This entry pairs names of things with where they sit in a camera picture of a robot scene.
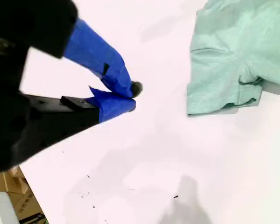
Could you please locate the brown cardboard box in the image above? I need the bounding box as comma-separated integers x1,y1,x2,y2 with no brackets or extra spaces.
8,191,49,224
0,166,28,194

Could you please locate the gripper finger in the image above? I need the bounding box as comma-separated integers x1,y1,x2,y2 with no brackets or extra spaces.
44,85,137,148
18,0,144,98

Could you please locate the pale green T-shirt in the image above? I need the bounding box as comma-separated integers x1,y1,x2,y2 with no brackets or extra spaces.
186,0,280,117

